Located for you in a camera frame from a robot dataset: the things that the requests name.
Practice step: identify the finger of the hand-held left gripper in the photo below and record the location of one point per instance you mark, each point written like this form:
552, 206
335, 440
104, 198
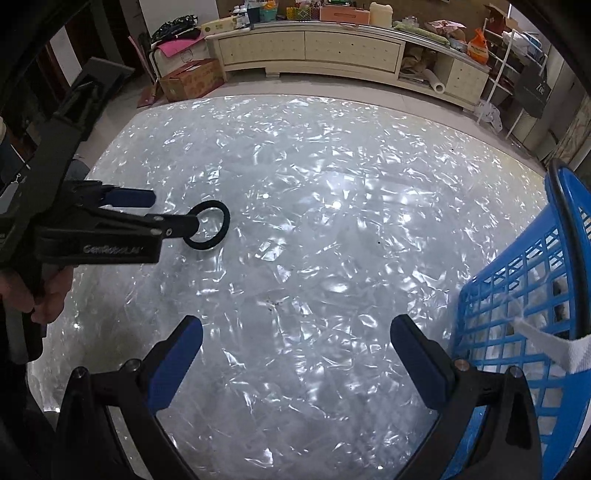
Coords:
131, 197
178, 227

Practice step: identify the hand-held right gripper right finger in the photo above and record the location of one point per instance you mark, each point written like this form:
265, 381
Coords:
422, 364

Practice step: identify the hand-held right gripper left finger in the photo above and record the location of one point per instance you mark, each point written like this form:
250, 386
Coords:
178, 364

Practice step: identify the blue plastic basket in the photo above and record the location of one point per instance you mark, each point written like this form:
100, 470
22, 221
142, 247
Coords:
572, 184

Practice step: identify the person's left hand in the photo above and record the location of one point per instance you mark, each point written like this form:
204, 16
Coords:
53, 295

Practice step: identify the flat brown cardboard piece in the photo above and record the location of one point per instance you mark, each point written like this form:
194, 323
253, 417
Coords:
150, 96

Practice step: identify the brown cardboard box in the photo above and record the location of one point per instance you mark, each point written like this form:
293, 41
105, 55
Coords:
194, 81

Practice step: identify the pink paper folder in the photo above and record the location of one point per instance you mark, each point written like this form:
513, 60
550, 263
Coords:
180, 45

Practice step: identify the black patterned cloth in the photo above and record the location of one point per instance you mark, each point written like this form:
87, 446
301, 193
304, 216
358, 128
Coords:
178, 27

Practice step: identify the cream flat box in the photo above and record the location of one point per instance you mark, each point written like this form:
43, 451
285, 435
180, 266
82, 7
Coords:
226, 25

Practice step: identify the teal container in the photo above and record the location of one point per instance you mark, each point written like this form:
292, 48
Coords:
268, 14

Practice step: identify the cream television cabinet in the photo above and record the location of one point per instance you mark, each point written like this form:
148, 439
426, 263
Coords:
351, 48

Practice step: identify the white plastic bag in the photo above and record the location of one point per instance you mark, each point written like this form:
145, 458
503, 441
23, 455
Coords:
489, 117

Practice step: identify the orange box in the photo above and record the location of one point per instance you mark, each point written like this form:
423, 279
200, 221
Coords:
344, 14

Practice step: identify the patterned beige curtain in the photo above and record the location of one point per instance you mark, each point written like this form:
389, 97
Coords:
572, 136

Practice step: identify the white paper roll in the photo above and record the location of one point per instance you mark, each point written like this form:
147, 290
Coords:
433, 82

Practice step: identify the cream plastic jug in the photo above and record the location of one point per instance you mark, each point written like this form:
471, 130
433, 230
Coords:
381, 14

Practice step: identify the dark paper bag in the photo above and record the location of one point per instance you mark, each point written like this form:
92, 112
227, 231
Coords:
533, 90

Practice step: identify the white metal rack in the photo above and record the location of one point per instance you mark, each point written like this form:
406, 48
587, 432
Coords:
505, 69

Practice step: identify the green cloth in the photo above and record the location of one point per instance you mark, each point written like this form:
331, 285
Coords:
418, 30

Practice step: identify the orange snack bag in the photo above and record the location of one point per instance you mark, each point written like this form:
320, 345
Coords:
479, 48

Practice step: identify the floral printed bag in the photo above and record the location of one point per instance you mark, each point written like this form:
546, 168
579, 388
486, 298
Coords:
445, 27

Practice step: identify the open cardboard box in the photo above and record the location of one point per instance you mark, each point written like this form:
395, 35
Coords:
501, 16

